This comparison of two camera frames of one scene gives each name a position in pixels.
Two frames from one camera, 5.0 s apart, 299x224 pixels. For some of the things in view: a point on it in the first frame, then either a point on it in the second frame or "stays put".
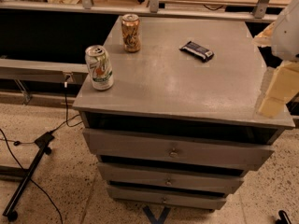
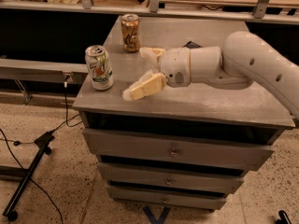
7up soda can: (100, 67) stays put
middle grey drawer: (220, 182) stays put
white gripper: (287, 35) → (175, 66)
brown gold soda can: (131, 31) stays put
